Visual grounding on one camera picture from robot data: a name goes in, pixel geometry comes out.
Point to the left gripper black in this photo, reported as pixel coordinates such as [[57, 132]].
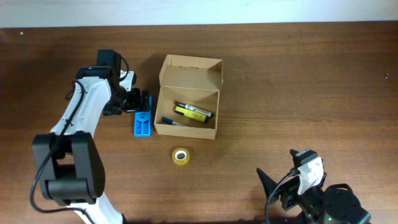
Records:
[[134, 105]]

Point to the blue plastic holder block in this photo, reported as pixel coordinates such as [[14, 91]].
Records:
[[143, 122]]

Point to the yellow adhesive tape roll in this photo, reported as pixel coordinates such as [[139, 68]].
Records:
[[180, 156]]

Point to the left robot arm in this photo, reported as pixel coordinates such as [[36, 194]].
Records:
[[70, 174]]

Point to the blue whiteboard marker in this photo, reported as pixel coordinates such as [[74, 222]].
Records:
[[171, 122]]

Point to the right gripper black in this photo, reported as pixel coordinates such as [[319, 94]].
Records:
[[289, 190]]

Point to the open cardboard box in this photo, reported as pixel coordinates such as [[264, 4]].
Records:
[[196, 81]]

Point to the black whiteboard marker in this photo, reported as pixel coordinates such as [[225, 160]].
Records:
[[193, 108]]

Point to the yellow highlighter pen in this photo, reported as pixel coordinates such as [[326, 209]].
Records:
[[191, 114]]

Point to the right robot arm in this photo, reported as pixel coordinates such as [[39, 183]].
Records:
[[337, 204]]

